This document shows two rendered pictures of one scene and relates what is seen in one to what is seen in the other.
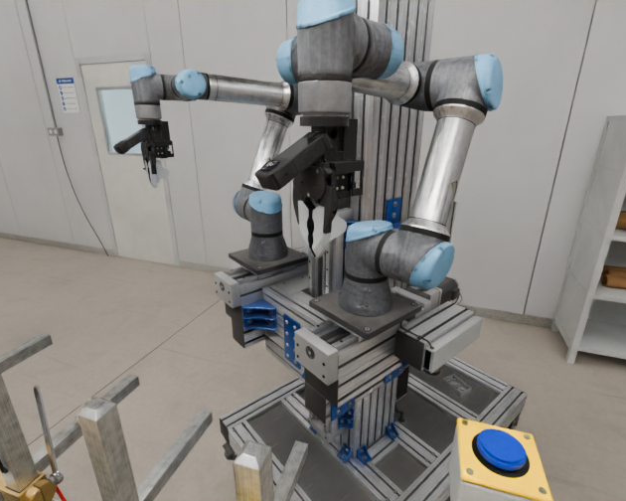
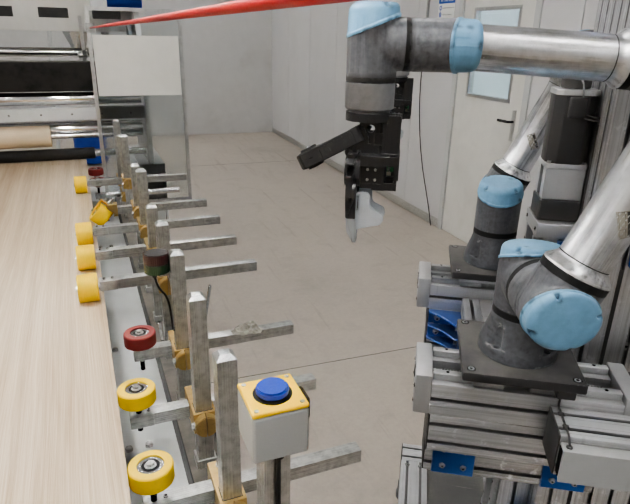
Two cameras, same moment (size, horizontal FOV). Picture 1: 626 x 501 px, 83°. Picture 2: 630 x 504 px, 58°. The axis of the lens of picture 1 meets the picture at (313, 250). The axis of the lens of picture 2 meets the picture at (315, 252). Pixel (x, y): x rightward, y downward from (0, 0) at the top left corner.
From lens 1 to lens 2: 66 cm
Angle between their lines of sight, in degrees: 46
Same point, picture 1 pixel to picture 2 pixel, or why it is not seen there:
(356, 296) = (488, 330)
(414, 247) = (534, 283)
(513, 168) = not seen: outside the picture
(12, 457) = (178, 322)
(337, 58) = (361, 64)
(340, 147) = (380, 141)
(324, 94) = (351, 94)
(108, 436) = (195, 319)
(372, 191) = not seen: hidden behind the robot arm
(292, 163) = (318, 149)
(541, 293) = not seen: outside the picture
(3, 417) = (179, 291)
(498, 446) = (268, 384)
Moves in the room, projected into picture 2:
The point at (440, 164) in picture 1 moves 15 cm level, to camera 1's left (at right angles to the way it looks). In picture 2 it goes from (610, 182) to (522, 165)
